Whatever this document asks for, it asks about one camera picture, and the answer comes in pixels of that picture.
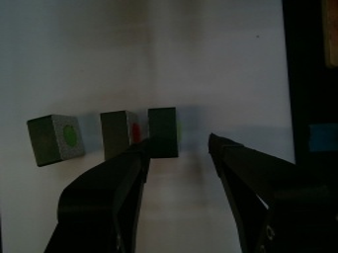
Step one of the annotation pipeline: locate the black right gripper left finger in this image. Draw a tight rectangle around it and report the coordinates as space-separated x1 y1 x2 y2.
43 137 152 253

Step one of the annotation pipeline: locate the blue tape strip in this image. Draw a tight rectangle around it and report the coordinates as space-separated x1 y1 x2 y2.
307 123 338 153

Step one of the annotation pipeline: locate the wooden board edge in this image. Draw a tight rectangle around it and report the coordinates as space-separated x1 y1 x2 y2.
322 0 338 69

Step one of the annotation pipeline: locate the white cutting board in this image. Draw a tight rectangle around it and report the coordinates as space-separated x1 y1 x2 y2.
0 0 297 253

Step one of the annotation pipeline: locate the sushi piece green centre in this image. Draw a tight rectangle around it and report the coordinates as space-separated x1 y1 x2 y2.
26 114 87 168

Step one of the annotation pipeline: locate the sushi piece red centre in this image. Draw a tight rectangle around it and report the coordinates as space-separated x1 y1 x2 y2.
99 110 143 161

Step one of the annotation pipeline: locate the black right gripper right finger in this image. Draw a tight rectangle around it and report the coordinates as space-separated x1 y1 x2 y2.
207 132 338 253

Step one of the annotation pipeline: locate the sushi piece dark seaweed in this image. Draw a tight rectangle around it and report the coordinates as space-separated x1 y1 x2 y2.
147 106 182 159

